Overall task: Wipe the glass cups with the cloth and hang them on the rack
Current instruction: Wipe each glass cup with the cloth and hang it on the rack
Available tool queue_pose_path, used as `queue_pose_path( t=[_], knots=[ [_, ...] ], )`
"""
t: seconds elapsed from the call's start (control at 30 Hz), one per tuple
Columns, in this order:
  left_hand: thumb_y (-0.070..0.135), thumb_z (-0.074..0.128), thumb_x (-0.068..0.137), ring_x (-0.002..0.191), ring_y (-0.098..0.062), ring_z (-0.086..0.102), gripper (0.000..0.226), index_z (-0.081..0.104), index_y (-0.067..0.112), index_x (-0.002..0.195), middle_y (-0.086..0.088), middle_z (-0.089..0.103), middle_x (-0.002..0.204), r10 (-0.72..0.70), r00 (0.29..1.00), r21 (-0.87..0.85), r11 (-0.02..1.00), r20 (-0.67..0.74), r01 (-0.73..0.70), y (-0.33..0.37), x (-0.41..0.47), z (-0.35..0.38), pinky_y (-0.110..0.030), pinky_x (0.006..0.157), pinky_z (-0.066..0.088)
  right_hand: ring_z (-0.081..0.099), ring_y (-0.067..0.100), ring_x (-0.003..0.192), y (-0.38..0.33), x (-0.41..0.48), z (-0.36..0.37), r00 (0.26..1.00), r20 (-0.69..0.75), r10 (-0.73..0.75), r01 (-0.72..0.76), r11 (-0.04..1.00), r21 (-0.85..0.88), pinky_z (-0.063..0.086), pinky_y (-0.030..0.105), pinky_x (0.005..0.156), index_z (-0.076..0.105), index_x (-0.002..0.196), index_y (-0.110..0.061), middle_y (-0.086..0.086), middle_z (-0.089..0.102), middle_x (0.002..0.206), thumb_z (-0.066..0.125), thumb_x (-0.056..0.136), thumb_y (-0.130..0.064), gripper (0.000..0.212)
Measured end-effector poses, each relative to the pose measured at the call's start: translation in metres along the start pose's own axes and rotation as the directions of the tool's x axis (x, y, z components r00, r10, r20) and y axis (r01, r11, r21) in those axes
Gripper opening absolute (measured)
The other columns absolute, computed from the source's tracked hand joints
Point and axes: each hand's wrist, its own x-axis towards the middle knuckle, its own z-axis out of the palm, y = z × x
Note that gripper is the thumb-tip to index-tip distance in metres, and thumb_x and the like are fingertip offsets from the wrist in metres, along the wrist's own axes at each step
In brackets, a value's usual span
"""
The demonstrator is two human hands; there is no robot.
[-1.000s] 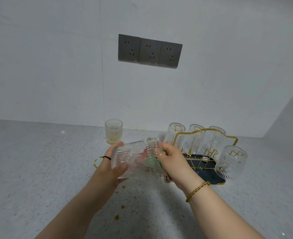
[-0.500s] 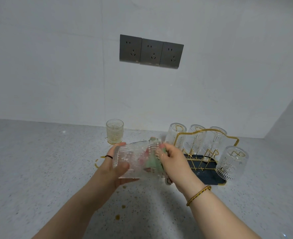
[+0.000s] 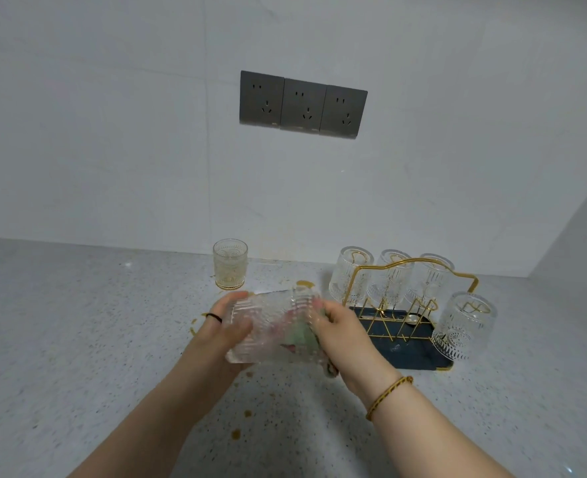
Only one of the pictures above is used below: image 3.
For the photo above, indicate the person's right hand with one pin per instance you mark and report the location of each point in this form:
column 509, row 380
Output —
column 358, row 348

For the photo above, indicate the person's left hand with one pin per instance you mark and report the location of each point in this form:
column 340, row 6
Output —
column 209, row 348

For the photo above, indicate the green cloth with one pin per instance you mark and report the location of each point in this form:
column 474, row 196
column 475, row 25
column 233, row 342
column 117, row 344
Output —
column 303, row 338

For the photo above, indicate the single embossed clear glass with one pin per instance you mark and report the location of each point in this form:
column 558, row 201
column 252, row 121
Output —
column 348, row 276
column 465, row 328
column 268, row 313
column 430, row 278
column 390, row 278

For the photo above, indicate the cluster of embossed glasses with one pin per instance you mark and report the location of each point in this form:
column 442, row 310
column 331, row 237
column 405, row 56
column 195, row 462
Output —
column 230, row 266

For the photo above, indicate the person's right forearm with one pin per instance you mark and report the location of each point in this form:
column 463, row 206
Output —
column 438, row 438

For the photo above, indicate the person's left forearm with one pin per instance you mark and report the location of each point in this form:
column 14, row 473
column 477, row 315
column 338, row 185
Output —
column 144, row 428

